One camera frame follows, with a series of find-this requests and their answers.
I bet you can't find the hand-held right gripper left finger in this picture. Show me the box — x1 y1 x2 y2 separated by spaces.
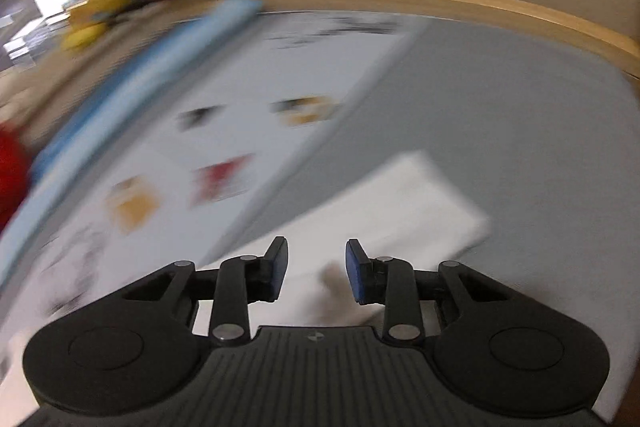
122 235 290 349

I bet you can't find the grey printed bed sheet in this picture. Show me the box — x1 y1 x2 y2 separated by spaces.
0 9 640 427

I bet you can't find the white small shirt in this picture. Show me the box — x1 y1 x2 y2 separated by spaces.
195 150 491 338

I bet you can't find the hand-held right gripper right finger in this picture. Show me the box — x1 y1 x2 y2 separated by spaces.
345 238 511 348

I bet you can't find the red cloth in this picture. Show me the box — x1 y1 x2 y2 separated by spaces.
0 122 32 230

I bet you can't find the wooden bed frame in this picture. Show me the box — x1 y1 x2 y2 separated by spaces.
220 0 640 82

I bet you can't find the light blue blanket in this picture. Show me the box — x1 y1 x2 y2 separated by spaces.
0 0 262 288

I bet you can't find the yellow toy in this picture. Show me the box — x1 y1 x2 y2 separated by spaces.
61 0 137 54

